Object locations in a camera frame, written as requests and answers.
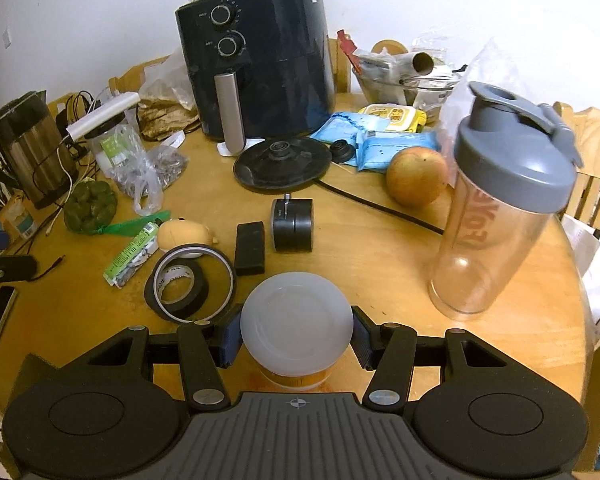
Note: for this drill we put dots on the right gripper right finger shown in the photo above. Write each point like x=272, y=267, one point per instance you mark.
x=389, y=351

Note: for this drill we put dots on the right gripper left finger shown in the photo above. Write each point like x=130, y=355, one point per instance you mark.
x=203, y=349

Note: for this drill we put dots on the white orange lidded jar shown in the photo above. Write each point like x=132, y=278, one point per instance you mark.
x=296, y=326

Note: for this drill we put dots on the black rectangular block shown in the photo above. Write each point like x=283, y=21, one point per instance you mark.
x=249, y=258

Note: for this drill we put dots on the marble pattern stick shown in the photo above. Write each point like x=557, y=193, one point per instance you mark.
x=135, y=264

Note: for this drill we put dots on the green tube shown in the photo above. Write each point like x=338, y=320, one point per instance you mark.
x=147, y=233

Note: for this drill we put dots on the black caster wheel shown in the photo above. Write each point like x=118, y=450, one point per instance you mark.
x=292, y=224

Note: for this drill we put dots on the black electrical tape roll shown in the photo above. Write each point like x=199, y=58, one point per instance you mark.
x=181, y=289

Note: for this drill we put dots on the small white pill bottle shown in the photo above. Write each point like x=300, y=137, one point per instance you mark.
x=19, y=216

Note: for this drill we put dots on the green net bag of nuts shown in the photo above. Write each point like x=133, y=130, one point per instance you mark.
x=90, y=207

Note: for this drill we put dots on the steel electric kettle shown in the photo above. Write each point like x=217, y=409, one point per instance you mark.
x=33, y=156

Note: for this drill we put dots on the white power bank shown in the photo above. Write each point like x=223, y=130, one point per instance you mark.
x=102, y=114

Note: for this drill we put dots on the yellow onion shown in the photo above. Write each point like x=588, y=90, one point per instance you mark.
x=416, y=176

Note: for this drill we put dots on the plastic bag of seeds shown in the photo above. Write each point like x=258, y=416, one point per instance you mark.
x=145, y=174

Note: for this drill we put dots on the black kettle base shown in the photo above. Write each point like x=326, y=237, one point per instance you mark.
x=282, y=166

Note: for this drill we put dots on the small black knob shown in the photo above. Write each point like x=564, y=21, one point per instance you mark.
x=342, y=151

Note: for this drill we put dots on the brown paper bag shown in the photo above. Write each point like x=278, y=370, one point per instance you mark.
x=158, y=119

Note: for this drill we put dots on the clear shaker bottle grey lid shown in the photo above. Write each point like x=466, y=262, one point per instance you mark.
x=516, y=166

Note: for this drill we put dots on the blue wet wipes pack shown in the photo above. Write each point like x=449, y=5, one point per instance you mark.
x=349, y=127

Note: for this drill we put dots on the yellow wet wipes pack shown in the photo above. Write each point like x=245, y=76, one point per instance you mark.
x=402, y=118

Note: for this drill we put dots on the clear plastic bag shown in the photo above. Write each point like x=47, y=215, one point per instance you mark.
x=168, y=82

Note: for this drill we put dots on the glass bowl with packets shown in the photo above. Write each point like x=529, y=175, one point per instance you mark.
x=379, y=87

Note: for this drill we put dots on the foil roll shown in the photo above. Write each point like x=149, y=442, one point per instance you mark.
x=409, y=64

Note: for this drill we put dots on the black air fryer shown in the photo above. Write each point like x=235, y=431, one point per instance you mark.
x=275, y=51

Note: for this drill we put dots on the wooden chair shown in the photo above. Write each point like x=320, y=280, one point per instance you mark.
x=584, y=202

